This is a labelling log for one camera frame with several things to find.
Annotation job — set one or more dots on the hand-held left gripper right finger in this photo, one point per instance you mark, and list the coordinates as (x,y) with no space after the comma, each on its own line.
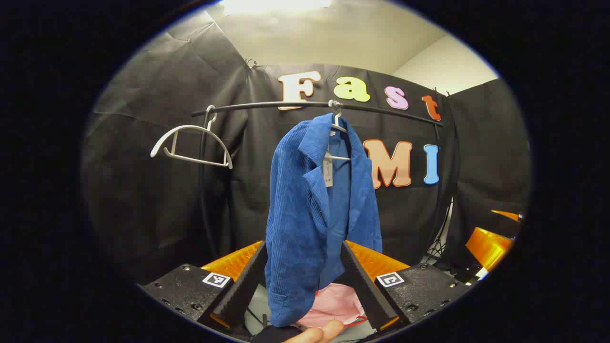
(364,290)

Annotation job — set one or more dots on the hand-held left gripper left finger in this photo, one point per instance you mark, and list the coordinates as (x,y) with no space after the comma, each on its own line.
(243,290)

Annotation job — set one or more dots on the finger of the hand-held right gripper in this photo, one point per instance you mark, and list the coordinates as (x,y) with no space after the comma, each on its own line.
(512,217)
(491,247)

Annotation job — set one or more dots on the pink laundry hamper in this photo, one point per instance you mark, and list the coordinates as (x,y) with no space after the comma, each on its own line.
(333,302)

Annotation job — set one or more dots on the white clothes hanger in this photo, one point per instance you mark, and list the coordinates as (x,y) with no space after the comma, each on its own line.
(190,127)
(339,127)

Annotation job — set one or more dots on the black clothes rack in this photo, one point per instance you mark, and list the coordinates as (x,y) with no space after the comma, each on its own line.
(267,104)

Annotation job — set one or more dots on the white hang tag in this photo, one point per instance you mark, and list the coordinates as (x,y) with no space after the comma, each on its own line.
(328,174)

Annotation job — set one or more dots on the black backdrop cloth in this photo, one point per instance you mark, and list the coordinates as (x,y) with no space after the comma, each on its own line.
(143,200)

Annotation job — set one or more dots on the ceiling light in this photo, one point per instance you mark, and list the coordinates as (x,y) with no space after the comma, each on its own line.
(276,5)

